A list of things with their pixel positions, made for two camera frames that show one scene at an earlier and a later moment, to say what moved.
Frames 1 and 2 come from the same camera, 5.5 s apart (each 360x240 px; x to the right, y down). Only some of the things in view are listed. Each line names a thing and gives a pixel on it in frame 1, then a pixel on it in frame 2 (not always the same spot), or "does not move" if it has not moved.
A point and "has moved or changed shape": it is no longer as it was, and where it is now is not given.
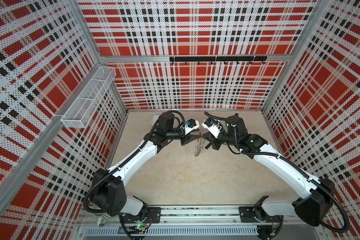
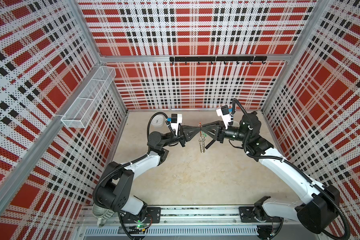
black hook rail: [218, 58] does not move
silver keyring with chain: [199, 146] has moved or changed shape
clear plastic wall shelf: [88, 96] does not move
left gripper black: [188, 138] does not move
